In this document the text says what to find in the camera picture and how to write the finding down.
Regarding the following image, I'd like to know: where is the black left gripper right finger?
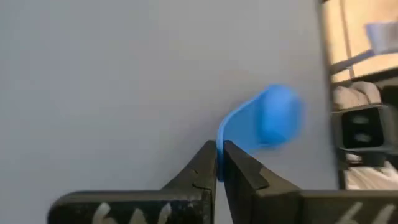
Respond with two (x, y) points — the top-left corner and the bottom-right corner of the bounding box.
(222, 139), (398, 224)

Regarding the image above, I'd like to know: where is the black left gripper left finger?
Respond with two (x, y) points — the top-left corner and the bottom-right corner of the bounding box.
(46, 139), (218, 224)

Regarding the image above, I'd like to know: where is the blue measuring cup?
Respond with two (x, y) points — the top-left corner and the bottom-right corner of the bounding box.
(216, 83), (305, 184)

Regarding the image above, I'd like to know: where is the grey table mat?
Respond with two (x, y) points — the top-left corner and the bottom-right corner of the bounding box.
(0, 0), (340, 224)

